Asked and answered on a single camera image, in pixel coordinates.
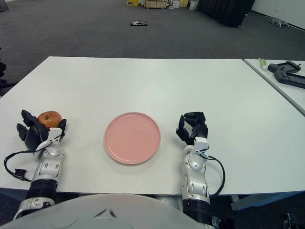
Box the grey-blue table frame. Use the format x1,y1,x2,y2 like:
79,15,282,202
0,187,305,212

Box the grey quadruped robot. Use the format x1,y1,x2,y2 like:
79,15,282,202
269,17,291,28

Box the wooden crate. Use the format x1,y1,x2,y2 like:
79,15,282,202
144,0,169,10

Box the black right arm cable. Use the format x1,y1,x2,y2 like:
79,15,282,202
202,152,226,198

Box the red yellow apple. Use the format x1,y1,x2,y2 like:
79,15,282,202
37,111,62,129

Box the white stacked boxes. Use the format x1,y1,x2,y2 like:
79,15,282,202
168,0,190,10

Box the grey robot torso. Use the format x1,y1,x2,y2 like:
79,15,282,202
0,193,208,229

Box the dark metal floor object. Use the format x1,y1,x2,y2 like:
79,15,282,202
283,213,296,229

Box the black office chair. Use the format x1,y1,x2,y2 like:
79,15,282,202
0,47,17,97

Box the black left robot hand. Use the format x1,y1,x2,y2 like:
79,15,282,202
16,109,67,152

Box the pink round plate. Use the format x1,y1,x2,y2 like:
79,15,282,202
104,112,161,166

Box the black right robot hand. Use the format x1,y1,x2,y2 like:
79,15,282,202
175,111,209,146

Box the dark grey handheld controller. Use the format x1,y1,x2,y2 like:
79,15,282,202
274,70,305,89

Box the black curtain partition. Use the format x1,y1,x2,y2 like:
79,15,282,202
196,0,256,28

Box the black handheld controller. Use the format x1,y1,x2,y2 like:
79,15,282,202
267,61,302,73

